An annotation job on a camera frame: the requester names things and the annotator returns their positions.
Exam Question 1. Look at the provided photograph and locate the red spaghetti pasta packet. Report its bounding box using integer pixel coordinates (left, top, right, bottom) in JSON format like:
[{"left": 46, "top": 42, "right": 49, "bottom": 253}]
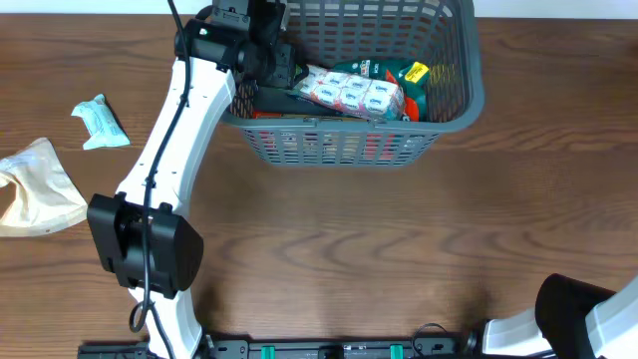
[{"left": 251, "top": 110, "right": 400, "bottom": 164}]

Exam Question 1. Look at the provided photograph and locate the blue Kleenex tissue pack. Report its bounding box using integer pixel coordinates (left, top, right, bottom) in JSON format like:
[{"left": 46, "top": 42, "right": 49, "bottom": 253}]
[{"left": 293, "top": 66, "right": 405, "bottom": 122}]

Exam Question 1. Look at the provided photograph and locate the green coffee sachet bag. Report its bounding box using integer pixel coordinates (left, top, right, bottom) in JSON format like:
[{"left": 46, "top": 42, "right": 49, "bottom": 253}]
[{"left": 333, "top": 59, "right": 431, "bottom": 122}]

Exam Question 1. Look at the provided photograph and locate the small white mint packet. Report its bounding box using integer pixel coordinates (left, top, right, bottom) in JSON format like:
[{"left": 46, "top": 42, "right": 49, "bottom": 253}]
[{"left": 71, "top": 94, "right": 131, "bottom": 151}]

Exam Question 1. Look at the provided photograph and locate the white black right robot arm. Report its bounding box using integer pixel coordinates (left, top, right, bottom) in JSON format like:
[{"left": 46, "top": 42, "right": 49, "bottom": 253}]
[{"left": 478, "top": 273, "right": 637, "bottom": 359}]

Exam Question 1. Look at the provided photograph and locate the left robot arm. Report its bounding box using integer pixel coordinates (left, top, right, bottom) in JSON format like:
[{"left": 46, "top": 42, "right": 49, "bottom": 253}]
[{"left": 87, "top": 1, "right": 304, "bottom": 358}]

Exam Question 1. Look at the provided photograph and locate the grey plastic slotted basket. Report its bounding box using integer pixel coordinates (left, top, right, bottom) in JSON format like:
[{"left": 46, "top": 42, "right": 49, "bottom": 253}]
[{"left": 224, "top": 0, "right": 484, "bottom": 167}]

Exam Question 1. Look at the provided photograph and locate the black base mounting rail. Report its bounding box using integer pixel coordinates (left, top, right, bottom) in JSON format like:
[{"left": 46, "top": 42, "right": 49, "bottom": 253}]
[{"left": 77, "top": 336, "right": 549, "bottom": 359}]

